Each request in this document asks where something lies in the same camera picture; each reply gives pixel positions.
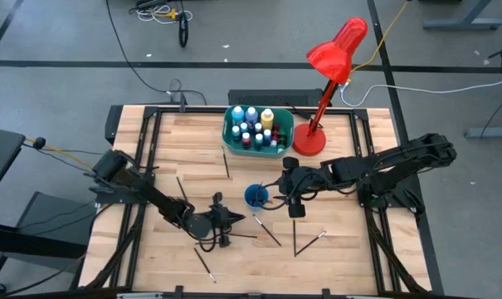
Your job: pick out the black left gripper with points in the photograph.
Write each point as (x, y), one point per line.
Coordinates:
(221, 220)

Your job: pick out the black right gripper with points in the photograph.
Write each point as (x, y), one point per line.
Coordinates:
(296, 182)

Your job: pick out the blue plastic cup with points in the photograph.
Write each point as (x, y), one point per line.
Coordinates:
(247, 198)

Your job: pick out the small dark teal paint bottle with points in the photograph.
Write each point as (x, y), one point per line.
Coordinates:
(259, 144)

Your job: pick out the small green paint bottle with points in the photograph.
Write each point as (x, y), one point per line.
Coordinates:
(282, 139)

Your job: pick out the small cobalt blue paint bottle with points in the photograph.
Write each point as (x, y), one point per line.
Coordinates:
(267, 139)

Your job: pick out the small red paint bottle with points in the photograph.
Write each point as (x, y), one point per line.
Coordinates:
(246, 143)
(275, 133)

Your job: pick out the black paintbrush pale tip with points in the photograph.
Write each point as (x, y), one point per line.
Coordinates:
(181, 189)

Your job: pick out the small black paint bottle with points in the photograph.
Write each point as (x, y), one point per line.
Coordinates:
(258, 126)

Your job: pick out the small turquoise paint bottle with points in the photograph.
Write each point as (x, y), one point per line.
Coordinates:
(236, 136)

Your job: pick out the large yellow paint bottle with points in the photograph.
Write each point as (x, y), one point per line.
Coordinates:
(267, 121)

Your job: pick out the small light blue paint bottle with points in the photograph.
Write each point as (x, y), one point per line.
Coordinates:
(243, 126)

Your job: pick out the large lavender paint bottle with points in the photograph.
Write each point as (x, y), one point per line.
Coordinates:
(251, 117)

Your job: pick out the large turquoise paint bottle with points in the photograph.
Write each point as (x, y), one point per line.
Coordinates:
(237, 116)

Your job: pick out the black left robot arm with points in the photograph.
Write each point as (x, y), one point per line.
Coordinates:
(159, 199)

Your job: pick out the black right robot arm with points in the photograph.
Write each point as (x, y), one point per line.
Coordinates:
(391, 166)

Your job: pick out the teal plastic bin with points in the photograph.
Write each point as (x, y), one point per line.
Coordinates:
(254, 153)

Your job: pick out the black equipment box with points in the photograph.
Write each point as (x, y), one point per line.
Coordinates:
(271, 97)

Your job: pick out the silver metal strut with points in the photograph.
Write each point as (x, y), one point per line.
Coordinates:
(138, 296)
(362, 297)

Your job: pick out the red desk lamp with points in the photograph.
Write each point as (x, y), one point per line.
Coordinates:
(333, 58)

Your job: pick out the black round knob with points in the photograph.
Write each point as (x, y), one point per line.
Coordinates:
(39, 143)

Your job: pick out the grey desk foot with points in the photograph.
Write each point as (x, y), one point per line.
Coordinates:
(491, 133)

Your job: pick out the grey desk leg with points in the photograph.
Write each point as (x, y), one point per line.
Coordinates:
(462, 24)

